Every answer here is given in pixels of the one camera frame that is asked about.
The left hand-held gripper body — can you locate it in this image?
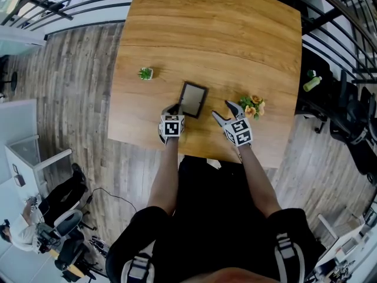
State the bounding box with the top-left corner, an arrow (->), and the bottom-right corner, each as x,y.
158,113 -> 186,146

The dark brown picture frame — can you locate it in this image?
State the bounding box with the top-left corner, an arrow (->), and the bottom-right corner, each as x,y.
177,81 -> 209,120

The person's right forearm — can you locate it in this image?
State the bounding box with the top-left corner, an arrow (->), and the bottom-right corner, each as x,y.
237,144 -> 283,219

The frosted glass partition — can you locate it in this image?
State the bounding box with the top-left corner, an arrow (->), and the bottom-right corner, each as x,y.
0,98 -> 39,147

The black electronic rig with cables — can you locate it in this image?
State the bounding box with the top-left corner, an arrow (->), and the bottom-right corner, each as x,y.
35,222 -> 61,253

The green drink bottle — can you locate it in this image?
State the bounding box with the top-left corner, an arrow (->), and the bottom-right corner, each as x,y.
303,75 -> 323,93

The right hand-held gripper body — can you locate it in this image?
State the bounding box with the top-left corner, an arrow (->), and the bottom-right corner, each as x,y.
222,117 -> 254,149

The small green plant white pot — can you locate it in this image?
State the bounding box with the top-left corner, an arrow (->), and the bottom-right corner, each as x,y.
137,67 -> 154,81

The black floor cable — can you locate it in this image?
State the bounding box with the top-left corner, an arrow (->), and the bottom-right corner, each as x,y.
79,187 -> 138,215

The orange flower plant white pot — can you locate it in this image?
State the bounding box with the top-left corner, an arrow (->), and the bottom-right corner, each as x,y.
237,95 -> 266,121

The yellow round table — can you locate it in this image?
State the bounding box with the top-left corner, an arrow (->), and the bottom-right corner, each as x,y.
49,248 -> 85,278

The black office chair grey bracket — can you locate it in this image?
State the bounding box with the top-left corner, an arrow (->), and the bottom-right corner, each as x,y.
329,69 -> 377,147

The white cluttered office desk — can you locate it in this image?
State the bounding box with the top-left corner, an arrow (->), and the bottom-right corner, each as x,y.
316,199 -> 377,283

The person's left forearm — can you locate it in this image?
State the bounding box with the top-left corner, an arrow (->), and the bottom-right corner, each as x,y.
146,136 -> 180,217

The person's black clothing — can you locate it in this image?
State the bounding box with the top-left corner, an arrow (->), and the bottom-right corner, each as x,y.
105,154 -> 326,283

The silver and black metal device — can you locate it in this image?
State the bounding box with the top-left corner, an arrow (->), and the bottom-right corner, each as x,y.
90,236 -> 110,258

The grey-backed office chair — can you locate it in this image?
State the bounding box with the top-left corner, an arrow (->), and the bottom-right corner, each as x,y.
52,209 -> 98,238

